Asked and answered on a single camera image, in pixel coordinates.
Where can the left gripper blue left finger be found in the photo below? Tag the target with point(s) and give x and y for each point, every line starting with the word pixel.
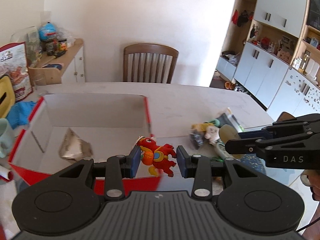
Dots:
pixel 134 160

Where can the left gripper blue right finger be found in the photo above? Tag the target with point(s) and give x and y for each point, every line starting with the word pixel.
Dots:
pixel 183 161

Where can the red dragon plush toy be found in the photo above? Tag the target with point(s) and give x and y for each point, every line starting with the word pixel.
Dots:
pixel 157 157

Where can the yellow small carton box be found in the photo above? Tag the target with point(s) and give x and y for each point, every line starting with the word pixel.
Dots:
pixel 200 127

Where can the white patterned tissue pack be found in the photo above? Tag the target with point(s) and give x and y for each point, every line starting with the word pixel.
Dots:
pixel 226 117

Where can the silver foil snack bag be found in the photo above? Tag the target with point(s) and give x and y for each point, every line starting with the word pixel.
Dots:
pixel 73 148

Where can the light blue gear device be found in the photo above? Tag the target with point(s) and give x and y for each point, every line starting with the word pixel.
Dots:
pixel 220 150

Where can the teal round ball toy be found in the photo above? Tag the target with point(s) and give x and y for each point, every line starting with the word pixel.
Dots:
pixel 216 122

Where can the person's left hand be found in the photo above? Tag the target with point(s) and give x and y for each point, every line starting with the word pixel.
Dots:
pixel 311 179

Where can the blue patterned placemat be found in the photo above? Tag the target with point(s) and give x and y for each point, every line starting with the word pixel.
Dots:
pixel 254 162

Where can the red white cardboard box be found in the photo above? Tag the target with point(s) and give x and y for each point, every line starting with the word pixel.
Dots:
pixel 110 123

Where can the brown wooden chair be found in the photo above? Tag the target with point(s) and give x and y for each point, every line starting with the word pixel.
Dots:
pixel 150 63

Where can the white wooden side cabinet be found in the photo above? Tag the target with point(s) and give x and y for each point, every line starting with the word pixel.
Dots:
pixel 68 68

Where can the blue cloth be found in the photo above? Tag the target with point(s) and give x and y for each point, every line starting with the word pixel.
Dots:
pixel 19 113

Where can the screwdriver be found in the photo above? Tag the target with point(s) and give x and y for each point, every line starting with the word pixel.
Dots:
pixel 59 54

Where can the mint green mug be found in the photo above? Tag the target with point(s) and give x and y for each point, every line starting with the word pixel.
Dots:
pixel 7 138

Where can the orange label jar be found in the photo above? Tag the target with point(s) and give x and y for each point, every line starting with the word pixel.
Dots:
pixel 62 44

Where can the dark glass jar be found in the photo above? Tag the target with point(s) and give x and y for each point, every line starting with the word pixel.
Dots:
pixel 50 47

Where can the yellow green tissue box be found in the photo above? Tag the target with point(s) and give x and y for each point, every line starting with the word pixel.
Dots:
pixel 7 95

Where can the red snack bag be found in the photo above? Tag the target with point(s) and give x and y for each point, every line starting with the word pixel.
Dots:
pixel 14 62

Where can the blue globe ball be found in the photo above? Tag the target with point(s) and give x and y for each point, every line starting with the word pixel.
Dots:
pixel 47 31

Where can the white wall cabinet unit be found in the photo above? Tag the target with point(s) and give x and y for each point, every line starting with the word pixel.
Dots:
pixel 271 52

